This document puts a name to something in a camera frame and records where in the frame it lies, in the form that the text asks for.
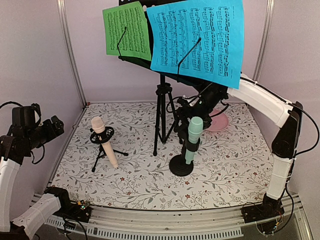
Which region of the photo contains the aluminium front rail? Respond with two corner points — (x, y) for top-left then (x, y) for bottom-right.
(37, 194), (315, 240)

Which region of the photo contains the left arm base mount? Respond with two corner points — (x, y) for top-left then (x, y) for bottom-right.
(53, 200), (92, 223)

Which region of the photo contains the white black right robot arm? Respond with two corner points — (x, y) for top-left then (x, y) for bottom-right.
(175, 73), (303, 218)

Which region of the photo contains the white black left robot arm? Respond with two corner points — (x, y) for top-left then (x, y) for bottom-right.
(0, 102), (75, 240)

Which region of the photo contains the black round-base microphone stand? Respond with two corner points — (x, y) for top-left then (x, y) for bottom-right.
(169, 129), (200, 177)

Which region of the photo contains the black tripod microphone stand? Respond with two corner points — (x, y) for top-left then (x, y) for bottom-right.
(90, 126), (129, 173)

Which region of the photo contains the beige toy microphone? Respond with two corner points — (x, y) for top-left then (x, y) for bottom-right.
(90, 116), (118, 172)

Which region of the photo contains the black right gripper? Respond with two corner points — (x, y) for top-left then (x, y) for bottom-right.
(173, 88), (224, 135)

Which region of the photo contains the black music stand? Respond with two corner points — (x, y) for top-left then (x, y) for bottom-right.
(117, 0), (228, 157)

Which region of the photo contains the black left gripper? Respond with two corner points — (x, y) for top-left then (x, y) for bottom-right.
(25, 114), (65, 149)

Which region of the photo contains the blue sheet music page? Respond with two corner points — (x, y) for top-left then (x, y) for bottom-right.
(146, 0), (245, 89)

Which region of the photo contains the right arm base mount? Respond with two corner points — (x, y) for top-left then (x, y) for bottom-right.
(241, 194), (285, 235)

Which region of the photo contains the mint green toy microphone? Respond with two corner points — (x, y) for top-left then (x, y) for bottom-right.
(185, 116), (204, 165)

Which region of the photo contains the pink plastic plate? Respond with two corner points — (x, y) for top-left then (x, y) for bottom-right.
(206, 113), (229, 132)

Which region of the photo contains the green sheet music page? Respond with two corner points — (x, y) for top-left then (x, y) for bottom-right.
(102, 1), (152, 61)

